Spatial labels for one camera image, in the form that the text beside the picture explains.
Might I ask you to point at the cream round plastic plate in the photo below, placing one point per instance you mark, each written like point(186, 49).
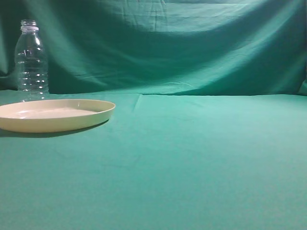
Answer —
point(49, 116)

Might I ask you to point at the green cloth backdrop and tablecloth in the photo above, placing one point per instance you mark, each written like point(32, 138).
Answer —
point(209, 130)

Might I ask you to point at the clear empty plastic bottle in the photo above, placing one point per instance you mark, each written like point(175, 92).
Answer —
point(31, 63)

